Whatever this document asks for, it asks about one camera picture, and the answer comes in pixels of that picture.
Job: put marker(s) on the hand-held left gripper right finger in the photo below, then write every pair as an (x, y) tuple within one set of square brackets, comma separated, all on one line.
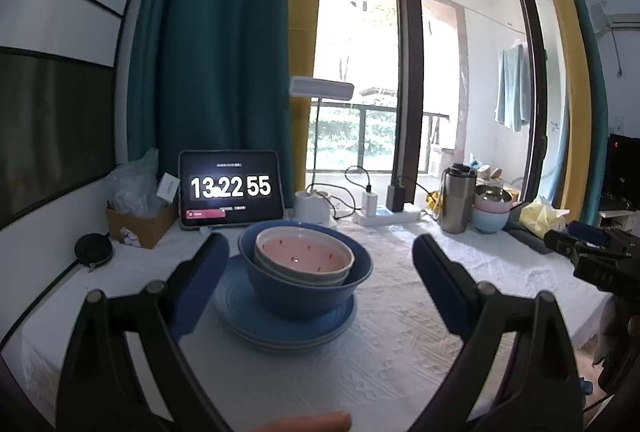
[(440, 282)]

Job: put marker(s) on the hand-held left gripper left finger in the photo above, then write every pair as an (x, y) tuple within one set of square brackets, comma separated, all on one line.
[(200, 282)]

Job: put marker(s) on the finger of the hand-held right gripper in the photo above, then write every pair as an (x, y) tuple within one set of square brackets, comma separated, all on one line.
[(587, 232), (560, 242)]

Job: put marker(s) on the light blue plate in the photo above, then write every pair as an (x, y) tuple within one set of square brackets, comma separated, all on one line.
[(235, 302)]

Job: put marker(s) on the dark blue bowl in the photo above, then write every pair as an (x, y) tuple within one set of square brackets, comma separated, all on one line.
[(300, 299)]

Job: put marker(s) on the white bowl with pink inside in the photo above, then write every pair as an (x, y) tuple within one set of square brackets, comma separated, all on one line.
[(300, 252)]

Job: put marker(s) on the pale green bowl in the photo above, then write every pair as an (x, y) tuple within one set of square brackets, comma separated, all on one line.
[(310, 282)]

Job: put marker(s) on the person's left hand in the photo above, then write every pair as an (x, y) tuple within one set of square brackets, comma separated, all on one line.
[(300, 424)]

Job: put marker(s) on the yellow tissue pack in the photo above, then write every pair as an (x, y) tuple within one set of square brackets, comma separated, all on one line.
[(540, 214)]

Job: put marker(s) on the grey cloth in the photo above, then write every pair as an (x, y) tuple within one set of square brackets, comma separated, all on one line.
[(525, 236)]

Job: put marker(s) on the black device with red light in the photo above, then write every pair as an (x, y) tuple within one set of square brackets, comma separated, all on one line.
[(625, 172)]

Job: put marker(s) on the cardboard box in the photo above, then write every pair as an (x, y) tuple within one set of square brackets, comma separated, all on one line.
[(150, 229)]

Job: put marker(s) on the light blue bowl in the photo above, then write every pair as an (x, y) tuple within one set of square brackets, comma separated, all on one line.
[(490, 222)]

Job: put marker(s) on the stainless steel tumbler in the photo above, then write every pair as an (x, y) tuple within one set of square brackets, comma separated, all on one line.
[(456, 207)]

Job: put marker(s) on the pastel pink bowl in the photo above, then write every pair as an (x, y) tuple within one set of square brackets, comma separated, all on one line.
[(487, 208)]

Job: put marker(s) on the white power strip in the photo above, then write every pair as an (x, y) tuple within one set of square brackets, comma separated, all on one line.
[(395, 216)]

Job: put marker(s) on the yellow plastic item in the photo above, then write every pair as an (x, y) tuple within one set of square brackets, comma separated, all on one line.
[(434, 202)]

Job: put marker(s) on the small steel bowl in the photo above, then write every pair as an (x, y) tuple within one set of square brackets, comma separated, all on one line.
[(492, 196)]

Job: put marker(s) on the black charger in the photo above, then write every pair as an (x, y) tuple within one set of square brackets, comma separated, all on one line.
[(395, 197)]

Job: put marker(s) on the tablet showing clock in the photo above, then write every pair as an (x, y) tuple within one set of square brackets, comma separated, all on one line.
[(230, 187)]

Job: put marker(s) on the small white box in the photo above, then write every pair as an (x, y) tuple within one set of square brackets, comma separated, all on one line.
[(170, 187)]

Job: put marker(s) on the white charger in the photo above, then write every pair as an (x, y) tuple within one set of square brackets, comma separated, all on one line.
[(370, 203)]

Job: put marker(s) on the black round case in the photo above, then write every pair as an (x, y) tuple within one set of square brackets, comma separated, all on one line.
[(94, 252)]

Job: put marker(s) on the clear plastic bag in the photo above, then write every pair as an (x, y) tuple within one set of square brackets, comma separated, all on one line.
[(135, 187)]

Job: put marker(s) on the teal curtain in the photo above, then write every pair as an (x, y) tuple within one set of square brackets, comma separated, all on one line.
[(595, 112), (210, 37)]

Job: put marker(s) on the hanging towel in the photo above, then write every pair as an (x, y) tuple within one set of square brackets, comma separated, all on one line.
[(512, 87)]

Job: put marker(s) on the balcony railing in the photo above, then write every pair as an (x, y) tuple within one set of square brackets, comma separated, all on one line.
[(361, 137)]

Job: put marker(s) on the yellow curtain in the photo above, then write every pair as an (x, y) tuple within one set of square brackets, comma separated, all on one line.
[(305, 12), (570, 62)]

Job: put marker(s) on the white air conditioner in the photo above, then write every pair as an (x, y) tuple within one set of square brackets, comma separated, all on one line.
[(620, 7)]

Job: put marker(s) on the white desk lamp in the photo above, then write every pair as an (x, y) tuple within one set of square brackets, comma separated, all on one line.
[(320, 88)]

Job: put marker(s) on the dark door frame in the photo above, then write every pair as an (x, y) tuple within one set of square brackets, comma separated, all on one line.
[(537, 87)]

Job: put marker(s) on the dark window post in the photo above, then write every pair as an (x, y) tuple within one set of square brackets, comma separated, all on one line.
[(405, 37)]

